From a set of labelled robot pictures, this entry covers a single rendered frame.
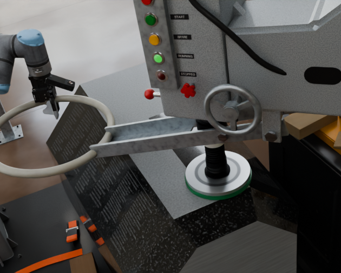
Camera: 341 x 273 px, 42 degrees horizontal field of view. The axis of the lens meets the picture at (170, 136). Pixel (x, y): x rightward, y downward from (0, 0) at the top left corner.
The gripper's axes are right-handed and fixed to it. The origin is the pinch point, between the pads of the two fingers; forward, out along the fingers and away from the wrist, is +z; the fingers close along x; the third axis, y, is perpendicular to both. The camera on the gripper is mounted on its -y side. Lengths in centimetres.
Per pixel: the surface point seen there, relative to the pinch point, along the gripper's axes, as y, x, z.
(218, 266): -52, 77, 17
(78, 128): -5.1, -7.1, 14.1
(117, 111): -24.5, 1.6, 2.8
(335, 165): -102, 48, 10
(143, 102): -36.1, -1.7, 2.2
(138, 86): -35.0, -17.1, 2.9
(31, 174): 4.1, 46.9, -7.5
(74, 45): 27, -297, 105
